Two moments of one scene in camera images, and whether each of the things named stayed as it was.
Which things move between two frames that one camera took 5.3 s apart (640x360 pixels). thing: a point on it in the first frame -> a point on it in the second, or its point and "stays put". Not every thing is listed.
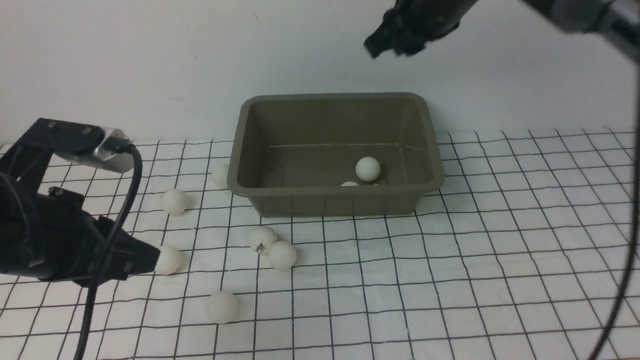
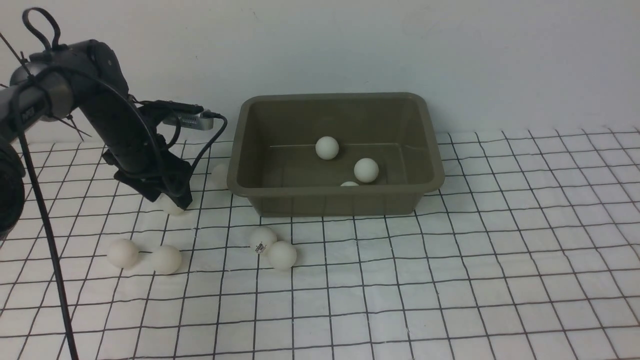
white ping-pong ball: (222, 308) -> (327, 147)
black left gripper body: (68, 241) -> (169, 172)
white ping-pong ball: (368, 169) stays put
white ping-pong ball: (174, 202) stays put
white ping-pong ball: (169, 261) stays put
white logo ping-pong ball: (260, 238) stays put
